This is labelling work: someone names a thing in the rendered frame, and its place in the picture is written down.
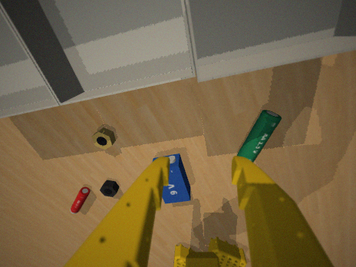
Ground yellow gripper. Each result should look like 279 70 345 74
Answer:
64 156 334 267

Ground olive-yellow hex nut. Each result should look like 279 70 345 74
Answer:
92 127 116 150

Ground blue battery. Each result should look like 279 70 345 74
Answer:
162 153 190 204

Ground red battery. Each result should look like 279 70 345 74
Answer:
70 187 90 214

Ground black hex nut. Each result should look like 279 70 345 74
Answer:
100 180 120 197

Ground green battery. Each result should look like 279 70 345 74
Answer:
237 110 282 162

